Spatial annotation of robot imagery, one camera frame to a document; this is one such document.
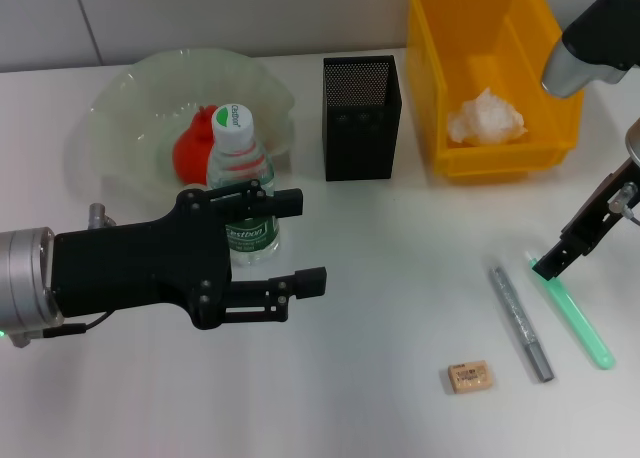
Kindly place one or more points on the white paper ball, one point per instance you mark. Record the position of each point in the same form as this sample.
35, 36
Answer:
485, 120

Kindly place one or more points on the yellow plastic bin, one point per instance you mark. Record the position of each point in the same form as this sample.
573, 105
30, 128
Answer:
500, 43

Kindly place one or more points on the green glass fruit plate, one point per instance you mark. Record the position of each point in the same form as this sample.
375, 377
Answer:
130, 123

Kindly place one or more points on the mint green pen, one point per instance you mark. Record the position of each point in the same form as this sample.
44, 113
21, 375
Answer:
580, 323

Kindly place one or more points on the beige eraser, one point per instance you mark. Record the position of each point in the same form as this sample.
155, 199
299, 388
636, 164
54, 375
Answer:
469, 376

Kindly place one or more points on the orange toy fruit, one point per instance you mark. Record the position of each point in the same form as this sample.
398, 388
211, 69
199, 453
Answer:
190, 153

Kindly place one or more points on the black mesh pen holder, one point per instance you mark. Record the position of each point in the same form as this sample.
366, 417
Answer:
360, 143

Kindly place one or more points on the silver glitter pen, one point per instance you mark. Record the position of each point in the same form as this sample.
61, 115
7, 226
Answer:
520, 323

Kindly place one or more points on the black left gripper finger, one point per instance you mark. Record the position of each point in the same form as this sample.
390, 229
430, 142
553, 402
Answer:
287, 202
310, 282

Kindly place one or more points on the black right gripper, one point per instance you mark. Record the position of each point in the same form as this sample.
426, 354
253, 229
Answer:
595, 218

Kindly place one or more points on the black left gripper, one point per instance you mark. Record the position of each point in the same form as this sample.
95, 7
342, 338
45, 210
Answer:
135, 268

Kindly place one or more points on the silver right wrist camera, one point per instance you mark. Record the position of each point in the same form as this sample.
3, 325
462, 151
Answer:
590, 38

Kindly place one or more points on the clear green-label water bottle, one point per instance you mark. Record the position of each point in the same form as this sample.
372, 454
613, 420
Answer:
235, 148

